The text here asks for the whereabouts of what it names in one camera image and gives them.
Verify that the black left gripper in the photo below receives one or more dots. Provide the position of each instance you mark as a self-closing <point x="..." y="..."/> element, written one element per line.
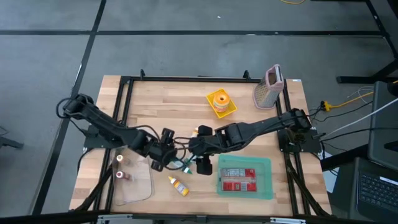
<point x="157" y="152"/>

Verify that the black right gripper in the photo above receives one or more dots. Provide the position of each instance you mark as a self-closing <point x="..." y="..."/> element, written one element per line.
<point x="202" y="146"/>

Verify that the yellow food colouring bottle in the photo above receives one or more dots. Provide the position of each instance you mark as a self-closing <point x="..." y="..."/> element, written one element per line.
<point x="179" y="186"/>
<point x="195" y="133"/>
<point x="119" y="158"/>

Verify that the pink sprinkled toy donut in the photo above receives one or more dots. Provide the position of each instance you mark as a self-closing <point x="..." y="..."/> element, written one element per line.
<point x="222" y="111"/>

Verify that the red food colouring bottle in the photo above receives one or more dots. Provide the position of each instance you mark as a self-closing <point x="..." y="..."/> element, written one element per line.
<point x="119" y="175"/>

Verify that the orange toy donut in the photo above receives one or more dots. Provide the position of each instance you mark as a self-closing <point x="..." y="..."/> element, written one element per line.
<point x="216" y="99"/>

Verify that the red printed package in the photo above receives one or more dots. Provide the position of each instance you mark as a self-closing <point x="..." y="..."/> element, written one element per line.
<point x="239" y="186"/>

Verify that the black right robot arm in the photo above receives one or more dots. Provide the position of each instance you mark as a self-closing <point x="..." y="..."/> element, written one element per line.
<point x="264" y="126"/>

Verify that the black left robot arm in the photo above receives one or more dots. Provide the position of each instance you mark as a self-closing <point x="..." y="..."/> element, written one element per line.
<point x="102" y="123"/>

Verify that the clear plastic container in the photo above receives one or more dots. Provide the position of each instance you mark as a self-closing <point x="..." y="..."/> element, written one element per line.
<point x="136" y="189"/>

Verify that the yellow plastic basket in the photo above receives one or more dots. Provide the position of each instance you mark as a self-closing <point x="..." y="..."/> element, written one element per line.
<point x="232" y="108"/>

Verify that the pink metal box grater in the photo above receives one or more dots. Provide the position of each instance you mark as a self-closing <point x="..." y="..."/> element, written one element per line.
<point x="265" y="95"/>

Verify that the white table sticker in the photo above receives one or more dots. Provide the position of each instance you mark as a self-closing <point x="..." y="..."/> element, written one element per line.
<point x="296" y="80"/>

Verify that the black crossbar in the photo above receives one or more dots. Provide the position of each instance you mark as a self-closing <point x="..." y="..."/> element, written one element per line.
<point x="46" y="219"/>

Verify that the grey chair base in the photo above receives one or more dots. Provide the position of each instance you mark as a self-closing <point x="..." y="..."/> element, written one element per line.
<point x="11" y="143"/>

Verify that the black desk leg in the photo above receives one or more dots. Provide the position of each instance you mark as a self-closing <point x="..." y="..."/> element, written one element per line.
<point x="351" y="79"/>

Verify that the dark grey laptop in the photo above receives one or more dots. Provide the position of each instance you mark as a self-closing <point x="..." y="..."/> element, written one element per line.
<point x="373" y="189"/>

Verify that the grey computer case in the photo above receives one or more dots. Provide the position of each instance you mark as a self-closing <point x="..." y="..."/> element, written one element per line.
<point x="381" y="124"/>

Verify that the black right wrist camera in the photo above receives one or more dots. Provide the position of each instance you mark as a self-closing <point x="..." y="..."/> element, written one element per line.
<point x="204" y="166"/>

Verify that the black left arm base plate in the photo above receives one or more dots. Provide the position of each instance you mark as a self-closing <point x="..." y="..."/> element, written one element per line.
<point x="90" y="142"/>

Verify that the black aluminium table frame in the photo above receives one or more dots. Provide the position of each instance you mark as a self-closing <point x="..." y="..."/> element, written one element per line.
<point x="186" y="78"/>

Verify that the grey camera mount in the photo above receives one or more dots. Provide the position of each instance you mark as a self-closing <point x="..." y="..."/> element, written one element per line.
<point x="201" y="219"/>

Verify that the black rail clamp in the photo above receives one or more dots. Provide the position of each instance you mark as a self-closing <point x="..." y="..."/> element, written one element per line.
<point x="142" y="74"/>
<point x="246" y="75"/>

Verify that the silver metal bracket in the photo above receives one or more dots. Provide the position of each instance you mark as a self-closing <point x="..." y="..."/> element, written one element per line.
<point x="112" y="218"/>
<point x="287" y="221"/>

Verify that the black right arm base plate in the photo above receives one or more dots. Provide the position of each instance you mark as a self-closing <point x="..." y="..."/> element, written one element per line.
<point x="311" y="145"/>

